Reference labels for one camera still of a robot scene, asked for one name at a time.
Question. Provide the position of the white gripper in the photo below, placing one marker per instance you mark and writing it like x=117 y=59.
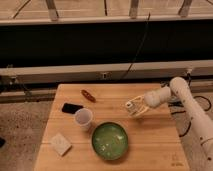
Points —
x=150 y=98

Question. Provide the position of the small white bottle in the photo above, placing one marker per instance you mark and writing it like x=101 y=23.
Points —
x=130 y=106

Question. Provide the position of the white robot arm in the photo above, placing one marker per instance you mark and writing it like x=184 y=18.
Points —
x=201 y=123

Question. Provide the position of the green bowl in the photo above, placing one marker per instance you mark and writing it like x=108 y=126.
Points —
x=109 y=141

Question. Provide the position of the brown red small object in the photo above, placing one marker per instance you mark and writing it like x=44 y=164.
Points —
x=88 y=96

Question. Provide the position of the wooden table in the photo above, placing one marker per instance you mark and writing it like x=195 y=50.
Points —
x=89 y=129

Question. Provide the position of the translucent plastic cup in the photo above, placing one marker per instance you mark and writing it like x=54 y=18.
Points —
x=83 y=118

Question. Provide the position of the black phone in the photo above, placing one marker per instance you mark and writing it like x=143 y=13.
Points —
x=71 y=108

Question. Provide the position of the white rectangular sponge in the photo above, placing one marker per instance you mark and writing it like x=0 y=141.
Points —
x=60 y=144

